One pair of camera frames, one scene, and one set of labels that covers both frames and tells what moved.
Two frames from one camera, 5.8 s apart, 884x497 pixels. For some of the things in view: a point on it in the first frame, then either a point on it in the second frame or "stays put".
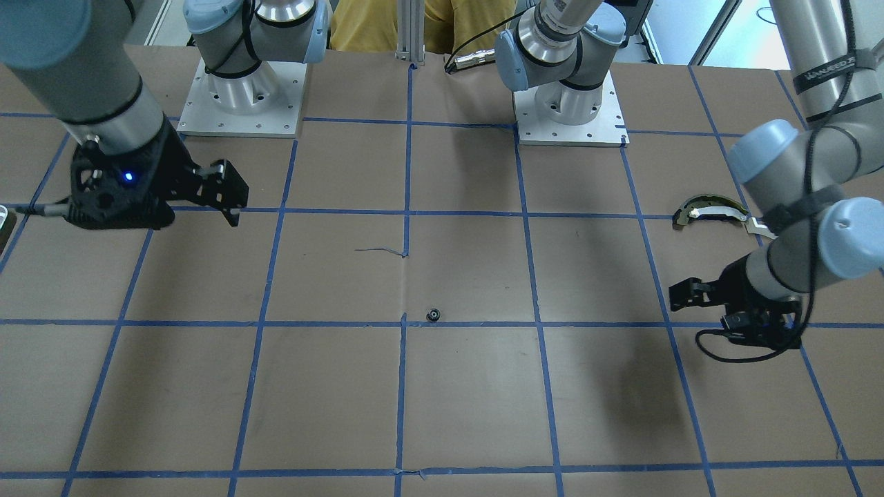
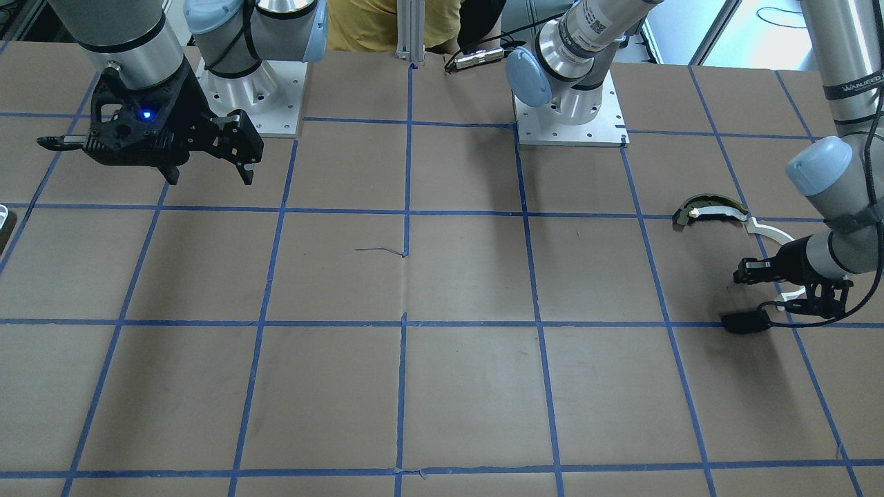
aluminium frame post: (411, 31) stays put
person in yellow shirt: (449, 25) stays put
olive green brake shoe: (708, 204) stays put
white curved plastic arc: (753, 227) stays put
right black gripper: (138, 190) to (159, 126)
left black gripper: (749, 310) to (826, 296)
